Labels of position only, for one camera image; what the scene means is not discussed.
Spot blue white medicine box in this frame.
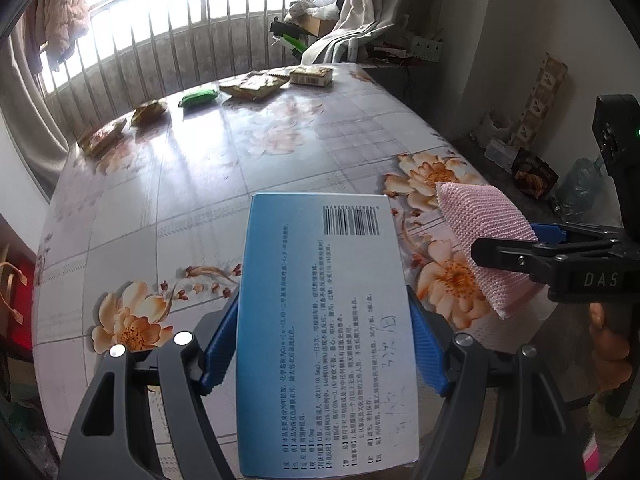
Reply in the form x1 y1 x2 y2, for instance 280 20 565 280
235 193 419 479

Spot grey curtain left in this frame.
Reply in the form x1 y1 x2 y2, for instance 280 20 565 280
1 20 70 200

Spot green small packet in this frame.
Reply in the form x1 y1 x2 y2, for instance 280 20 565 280
178 89 219 110

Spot grey curtain right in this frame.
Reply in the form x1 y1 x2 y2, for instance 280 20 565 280
299 0 452 66

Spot small printed box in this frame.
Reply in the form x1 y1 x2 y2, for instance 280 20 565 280
288 65 333 88

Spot pink scrubbing sponge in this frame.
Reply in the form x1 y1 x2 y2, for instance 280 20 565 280
436 182 541 318

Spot flattened brown carton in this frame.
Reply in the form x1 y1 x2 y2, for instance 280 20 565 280
219 72 288 101

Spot brown snack wrapper left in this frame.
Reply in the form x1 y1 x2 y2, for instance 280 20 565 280
78 117 127 157

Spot metal balcony railing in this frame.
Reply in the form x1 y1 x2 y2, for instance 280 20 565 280
38 0 294 134

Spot black orange snack box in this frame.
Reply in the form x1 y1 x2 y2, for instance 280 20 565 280
511 148 559 200

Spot hanging pink clothes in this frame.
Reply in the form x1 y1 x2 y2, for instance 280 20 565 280
23 0 90 75

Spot grey curtain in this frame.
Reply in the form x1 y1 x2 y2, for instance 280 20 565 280
299 0 452 66
1 20 70 200

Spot small brown yellow packet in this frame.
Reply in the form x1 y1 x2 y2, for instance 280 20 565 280
130 100 167 128

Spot tall patterned cardboard box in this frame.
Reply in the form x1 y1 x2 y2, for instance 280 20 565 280
509 52 568 150

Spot clear water jug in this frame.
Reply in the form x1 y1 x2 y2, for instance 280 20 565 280
555 155 604 221

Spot cardboard box on balcony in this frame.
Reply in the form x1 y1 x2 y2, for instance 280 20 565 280
295 14 337 38

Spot white wall power strip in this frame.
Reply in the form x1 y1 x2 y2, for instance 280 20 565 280
410 36 442 63

